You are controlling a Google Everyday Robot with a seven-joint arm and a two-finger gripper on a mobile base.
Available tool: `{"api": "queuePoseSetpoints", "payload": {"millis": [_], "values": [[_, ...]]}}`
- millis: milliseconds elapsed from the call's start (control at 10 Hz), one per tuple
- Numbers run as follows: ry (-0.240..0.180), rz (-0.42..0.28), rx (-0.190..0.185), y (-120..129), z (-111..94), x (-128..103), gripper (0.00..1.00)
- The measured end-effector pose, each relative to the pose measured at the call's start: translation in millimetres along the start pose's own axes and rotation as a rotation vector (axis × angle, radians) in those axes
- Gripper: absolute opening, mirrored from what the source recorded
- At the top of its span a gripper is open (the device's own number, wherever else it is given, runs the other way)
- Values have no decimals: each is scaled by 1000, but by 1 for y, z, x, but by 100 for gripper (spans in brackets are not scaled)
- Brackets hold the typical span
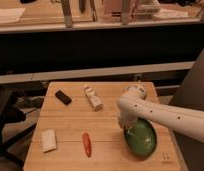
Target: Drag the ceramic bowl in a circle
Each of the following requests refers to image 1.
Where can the white tube bottle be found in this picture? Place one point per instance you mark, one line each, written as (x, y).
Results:
(93, 98)

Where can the red chili pepper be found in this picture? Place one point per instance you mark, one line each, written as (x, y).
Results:
(87, 144)

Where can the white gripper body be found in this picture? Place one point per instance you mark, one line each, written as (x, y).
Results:
(125, 120)

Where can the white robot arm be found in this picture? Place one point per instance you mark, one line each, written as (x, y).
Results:
(132, 105)

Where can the green ceramic bowl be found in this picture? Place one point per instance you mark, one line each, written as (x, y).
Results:
(141, 138)

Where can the black rectangular block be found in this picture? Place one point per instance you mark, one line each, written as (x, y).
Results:
(63, 97)

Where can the white paper sheet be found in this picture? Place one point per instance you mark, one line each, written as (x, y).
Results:
(11, 15)

